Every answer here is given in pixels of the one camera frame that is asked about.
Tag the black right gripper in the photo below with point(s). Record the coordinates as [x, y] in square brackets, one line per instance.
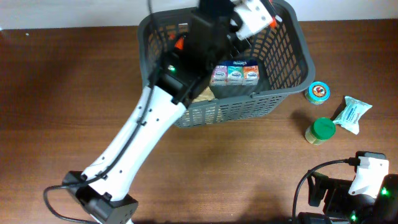
[337, 189]

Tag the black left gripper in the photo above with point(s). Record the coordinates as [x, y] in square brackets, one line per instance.
[234, 48]

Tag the Kleenex tissue multipack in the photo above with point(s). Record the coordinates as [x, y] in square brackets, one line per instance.
[235, 73]

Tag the beige powder pouch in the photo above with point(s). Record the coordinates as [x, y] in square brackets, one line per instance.
[204, 110]

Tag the grey plastic shopping basket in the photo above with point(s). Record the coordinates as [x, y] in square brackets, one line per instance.
[282, 54]

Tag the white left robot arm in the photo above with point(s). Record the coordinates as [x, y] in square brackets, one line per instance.
[179, 73]

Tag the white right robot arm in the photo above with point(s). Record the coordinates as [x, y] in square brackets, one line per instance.
[383, 209]

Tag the green lid glass jar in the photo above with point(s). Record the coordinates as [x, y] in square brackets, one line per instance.
[321, 130]

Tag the light green wipes packet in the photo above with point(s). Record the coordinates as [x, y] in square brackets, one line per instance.
[351, 114]

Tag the blue rooster tin can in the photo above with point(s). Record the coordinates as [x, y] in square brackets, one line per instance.
[317, 93]

